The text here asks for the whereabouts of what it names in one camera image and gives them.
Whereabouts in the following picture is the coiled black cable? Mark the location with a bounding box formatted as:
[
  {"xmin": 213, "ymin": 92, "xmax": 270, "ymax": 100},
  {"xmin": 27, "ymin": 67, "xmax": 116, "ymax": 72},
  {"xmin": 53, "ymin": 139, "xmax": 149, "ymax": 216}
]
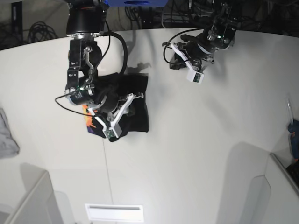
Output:
[{"xmin": 27, "ymin": 21, "xmax": 59, "ymax": 44}]

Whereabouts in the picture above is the grey cloth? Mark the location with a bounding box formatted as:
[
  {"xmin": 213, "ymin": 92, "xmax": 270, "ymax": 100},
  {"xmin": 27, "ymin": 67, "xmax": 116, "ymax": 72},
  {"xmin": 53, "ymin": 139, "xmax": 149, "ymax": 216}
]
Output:
[{"xmin": 0, "ymin": 108, "xmax": 20, "ymax": 159}]

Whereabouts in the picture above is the black T-shirt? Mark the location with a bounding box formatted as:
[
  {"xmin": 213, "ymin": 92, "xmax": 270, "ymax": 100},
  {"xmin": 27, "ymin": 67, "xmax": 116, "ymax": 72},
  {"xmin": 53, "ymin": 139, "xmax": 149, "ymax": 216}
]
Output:
[{"xmin": 83, "ymin": 73, "xmax": 149, "ymax": 142}]

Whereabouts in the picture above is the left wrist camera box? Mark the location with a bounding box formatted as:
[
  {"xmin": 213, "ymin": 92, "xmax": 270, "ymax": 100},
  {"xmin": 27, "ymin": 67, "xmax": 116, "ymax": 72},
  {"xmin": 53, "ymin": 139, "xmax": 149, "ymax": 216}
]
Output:
[{"xmin": 186, "ymin": 70, "xmax": 205, "ymax": 84}]

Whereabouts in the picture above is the blue glue gun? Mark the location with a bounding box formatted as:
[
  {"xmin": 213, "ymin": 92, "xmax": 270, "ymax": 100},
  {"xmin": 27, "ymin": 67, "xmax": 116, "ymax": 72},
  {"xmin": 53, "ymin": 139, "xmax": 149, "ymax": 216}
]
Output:
[{"xmin": 284, "ymin": 98, "xmax": 299, "ymax": 163}]

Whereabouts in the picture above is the black keyboard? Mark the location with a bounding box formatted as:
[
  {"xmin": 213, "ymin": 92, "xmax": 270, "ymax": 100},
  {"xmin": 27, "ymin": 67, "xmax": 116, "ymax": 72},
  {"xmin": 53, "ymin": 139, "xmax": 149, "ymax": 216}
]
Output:
[{"xmin": 286, "ymin": 161, "xmax": 299, "ymax": 187}]

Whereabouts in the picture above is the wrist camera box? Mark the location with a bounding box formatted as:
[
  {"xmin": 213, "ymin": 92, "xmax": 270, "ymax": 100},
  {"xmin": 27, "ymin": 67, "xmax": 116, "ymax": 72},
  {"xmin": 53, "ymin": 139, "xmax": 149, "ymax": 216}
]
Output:
[
  {"xmin": 186, "ymin": 70, "xmax": 205, "ymax": 84},
  {"xmin": 104, "ymin": 124, "xmax": 122, "ymax": 140}
]

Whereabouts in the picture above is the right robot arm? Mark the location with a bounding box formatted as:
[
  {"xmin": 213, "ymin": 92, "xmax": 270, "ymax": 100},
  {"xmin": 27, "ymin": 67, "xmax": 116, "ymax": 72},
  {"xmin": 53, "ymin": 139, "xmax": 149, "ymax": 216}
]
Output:
[{"xmin": 64, "ymin": 0, "xmax": 149, "ymax": 139}]

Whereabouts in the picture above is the blue box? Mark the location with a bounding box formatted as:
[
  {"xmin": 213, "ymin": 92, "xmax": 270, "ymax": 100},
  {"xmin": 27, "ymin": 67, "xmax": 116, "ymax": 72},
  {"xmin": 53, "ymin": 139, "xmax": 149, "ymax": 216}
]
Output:
[{"xmin": 104, "ymin": 0, "xmax": 168, "ymax": 7}]

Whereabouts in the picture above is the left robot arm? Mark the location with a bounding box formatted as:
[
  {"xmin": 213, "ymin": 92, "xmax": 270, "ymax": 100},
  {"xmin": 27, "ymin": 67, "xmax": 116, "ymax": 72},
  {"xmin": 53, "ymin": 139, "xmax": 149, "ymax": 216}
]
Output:
[{"xmin": 163, "ymin": 0, "xmax": 242, "ymax": 71}]

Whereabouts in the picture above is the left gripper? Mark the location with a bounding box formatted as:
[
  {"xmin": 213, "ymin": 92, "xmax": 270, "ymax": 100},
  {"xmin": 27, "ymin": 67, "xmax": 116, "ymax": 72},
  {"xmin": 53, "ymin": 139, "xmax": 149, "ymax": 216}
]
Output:
[{"xmin": 169, "ymin": 41, "xmax": 215, "ymax": 71}]

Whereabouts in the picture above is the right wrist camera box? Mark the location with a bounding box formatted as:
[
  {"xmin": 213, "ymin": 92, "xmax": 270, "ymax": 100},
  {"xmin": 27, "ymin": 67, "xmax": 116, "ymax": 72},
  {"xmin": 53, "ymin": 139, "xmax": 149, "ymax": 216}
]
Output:
[{"xmin": 104, "ymin": 124, "xmax": 122, "ymax": 140}]

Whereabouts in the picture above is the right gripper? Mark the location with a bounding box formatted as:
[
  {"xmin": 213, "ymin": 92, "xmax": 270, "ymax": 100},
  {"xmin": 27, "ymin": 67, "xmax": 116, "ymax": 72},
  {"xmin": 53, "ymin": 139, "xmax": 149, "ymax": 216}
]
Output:
[{"xmin": 87, "ymin": 92, "xmax": 144, "ymax": 131}]

